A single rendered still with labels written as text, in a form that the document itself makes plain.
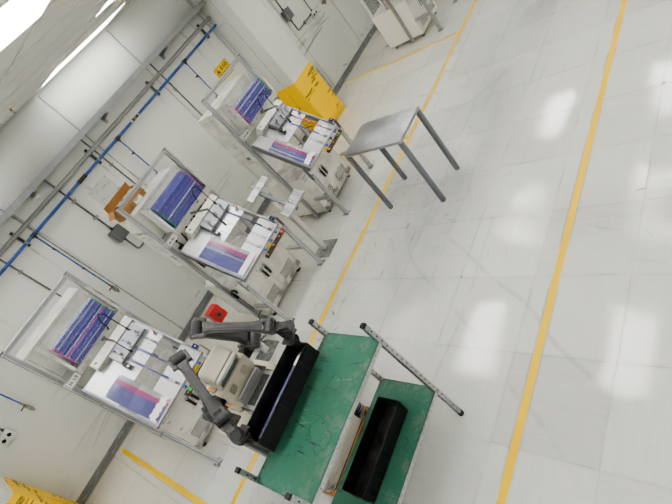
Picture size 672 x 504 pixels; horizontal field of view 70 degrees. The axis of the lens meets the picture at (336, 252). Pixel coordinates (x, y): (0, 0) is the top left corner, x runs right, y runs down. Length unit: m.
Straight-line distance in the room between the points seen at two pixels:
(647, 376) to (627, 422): 0.27
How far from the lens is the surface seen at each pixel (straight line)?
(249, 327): 2.63
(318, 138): 5.52
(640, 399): 3.05
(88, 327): 4.54
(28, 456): 6.22
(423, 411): 3.05
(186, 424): 4.86
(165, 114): 6.75
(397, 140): 4.29
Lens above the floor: 2.72
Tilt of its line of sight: 32 degrees down
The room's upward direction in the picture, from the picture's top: 46 degrees counter-clockwise
